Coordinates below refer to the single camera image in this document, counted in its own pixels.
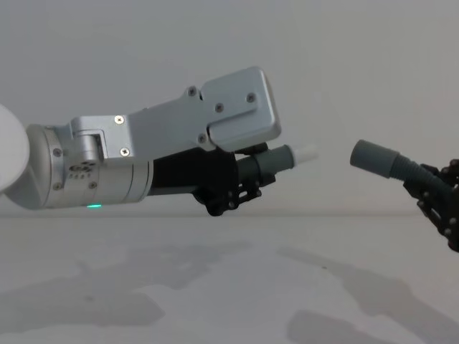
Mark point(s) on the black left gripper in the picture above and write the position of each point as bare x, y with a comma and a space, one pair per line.
193, 172

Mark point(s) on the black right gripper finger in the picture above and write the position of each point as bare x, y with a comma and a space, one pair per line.
446, 172
435, 211

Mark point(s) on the grey tube with white tip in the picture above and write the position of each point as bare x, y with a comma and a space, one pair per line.
274, 160

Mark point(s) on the white table cloth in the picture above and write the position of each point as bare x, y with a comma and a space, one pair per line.
229, 283

